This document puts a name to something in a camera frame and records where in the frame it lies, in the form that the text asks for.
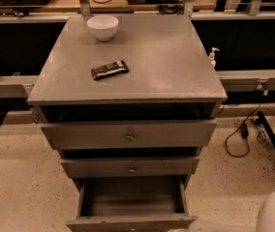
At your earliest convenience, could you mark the grey bottom drawer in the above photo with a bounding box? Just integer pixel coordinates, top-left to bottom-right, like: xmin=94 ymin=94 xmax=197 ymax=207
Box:
xmin=67 ymin=176 xmax=196 ymax=232

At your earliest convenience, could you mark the grey drawer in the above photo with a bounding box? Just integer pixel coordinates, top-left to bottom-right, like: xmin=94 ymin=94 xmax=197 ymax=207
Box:
xmin=67 ymin=176 xmax=196 ymax=232
xmin=42 ymin=119 xmax=216 ymax=150
xmin=60 ymin=157 xmax=199 ymax=178

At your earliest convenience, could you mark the grey wooden drawer cabinet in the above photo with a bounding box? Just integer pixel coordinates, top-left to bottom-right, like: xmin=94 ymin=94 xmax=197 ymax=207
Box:
xmin=27 ymin=14 xmax=229 ymax=191

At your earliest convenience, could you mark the grey top drawer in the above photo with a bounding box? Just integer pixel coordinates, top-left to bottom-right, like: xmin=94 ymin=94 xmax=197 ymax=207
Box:
xmin=42 ymin=119 xmax=216 ymax=150

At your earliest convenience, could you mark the grey middle drawer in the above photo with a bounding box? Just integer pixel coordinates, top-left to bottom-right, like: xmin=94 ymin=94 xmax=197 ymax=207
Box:
xmin=60 ymin=157 xmax=199 ymax=178

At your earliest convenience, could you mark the black snack bar wrapper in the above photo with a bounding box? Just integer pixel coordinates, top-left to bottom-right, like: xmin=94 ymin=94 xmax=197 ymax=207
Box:
xmin=91 ymin=60 xmax=129 ymax=80

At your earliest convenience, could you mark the white ceramic bowl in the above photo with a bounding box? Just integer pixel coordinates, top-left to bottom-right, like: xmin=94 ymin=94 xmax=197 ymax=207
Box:
xmin=86 ymin=14 xmax=119 ymax=42

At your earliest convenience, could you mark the white pump dispenser bottle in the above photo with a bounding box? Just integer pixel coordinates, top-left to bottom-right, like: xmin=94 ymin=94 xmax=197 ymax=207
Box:
xmin=208 ymin=47 xmax=220 ymax=69

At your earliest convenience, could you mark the black floor cable with adapter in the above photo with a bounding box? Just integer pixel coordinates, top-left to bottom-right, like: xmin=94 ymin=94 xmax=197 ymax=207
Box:
xmin=224 ymin=80 xmax=270 ymax=159

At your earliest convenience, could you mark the black coiled cable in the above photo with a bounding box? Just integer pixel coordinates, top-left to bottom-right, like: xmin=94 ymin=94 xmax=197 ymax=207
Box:
xmin=157 ymin=0 xmax=186 ymax=16

